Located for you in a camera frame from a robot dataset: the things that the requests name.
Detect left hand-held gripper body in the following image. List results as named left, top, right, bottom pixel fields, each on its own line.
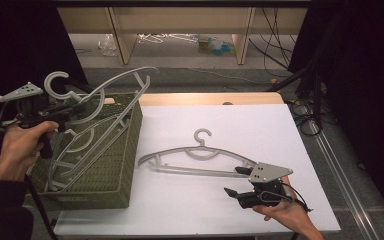
left=0, top=81, right=68, bottom=160

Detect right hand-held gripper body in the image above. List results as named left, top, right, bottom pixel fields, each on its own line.
left=237, top=162, right=295, bottom=210

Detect green woven basket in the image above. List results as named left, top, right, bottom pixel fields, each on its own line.
left=24, top=92, right=144, bottom=210

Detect person's right hand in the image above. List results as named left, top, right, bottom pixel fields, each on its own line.
left=252, top=176, right=316, bottom=233

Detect person's left hand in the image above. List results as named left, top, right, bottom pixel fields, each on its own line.
left=0, top=120, right=60, bottom=183

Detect white board sheet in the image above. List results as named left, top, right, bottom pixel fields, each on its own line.
left=53, top=103, right=342, bottom=236

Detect black curtain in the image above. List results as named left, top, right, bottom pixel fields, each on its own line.
left=0, top=0, right=90, bottom=188
left=288, top=0, right=384, bottom=228

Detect clear plastic bag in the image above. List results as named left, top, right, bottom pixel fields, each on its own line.
left=97, top=33, right=118, bottom=57

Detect wooden table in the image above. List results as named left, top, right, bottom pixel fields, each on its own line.
left=103, top=92, right=285, bottom=107

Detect colourful toys pile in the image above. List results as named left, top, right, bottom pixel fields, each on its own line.
left=197, top=34, right=236, bottom=57

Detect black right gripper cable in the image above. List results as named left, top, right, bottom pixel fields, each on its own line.
left=259, top=183, right=313, bottom=213

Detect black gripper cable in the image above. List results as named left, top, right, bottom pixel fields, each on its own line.
left=259, top=183, right=313, bottom=213
left=24, top=173, right=60, bottom=240

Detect black coiled floor cables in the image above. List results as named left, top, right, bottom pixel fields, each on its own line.
left=287, top=98, right=325, bottom=137

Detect aluminium rail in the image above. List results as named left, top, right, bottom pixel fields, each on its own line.
left=308, top=119, right=381, bottom=240

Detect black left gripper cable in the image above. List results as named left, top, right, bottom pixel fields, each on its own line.
left=24, top=173, right=60, bottom=240

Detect thin yellowish floor cable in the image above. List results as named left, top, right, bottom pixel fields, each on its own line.
left=159, top=66, right=278, bottom=86

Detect white wire hangers pile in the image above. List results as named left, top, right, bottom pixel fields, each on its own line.
left=137, top=32, right=199, bottom=45

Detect black hanging cables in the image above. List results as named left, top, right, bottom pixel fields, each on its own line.
left=248, top=6, right=298, bottom=70

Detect beige wooden desk frame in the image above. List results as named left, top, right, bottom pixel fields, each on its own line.
left=57, top=6, right=309, bottom=66

